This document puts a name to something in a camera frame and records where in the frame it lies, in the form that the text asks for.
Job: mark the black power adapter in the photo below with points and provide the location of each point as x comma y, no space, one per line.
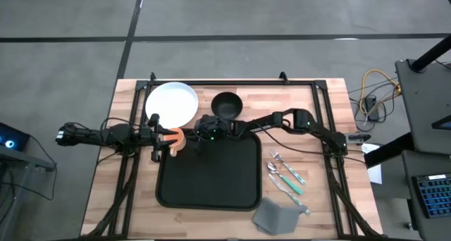
371,105

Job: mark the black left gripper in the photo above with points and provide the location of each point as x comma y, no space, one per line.
148,137

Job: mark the black aluminium table frame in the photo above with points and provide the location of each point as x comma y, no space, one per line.
229,82

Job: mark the grey cloth napkin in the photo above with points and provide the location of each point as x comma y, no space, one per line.
275,218

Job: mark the black diagonal pole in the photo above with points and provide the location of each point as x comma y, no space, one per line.
431,52

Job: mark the black desk leg bar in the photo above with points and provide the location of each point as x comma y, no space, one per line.
387,151

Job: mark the backlit computer keyboard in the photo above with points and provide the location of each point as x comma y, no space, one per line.
435,195

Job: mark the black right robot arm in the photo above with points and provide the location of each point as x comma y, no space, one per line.
306,124

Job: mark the black plastic serving tray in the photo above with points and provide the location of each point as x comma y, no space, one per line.
211,177

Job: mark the computer with blue light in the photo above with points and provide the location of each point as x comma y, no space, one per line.
12,137

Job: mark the black round bowl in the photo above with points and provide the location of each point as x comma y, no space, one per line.
226,105

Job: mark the orange plastic cup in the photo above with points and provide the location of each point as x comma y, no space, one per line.
178,140

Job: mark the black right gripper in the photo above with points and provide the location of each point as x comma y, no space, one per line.
211,128

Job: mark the dark tilted monitor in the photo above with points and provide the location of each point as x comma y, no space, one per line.
442,123

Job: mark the grey computer desk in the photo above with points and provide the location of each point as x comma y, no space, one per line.
24,158

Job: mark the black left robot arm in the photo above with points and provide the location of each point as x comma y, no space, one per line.
91,135

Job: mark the white paper sheet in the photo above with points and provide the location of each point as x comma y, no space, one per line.
375,172

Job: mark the grey keyboard desk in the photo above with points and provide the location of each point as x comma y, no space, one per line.
423,163

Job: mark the white round plate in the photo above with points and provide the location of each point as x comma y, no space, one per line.
172,100

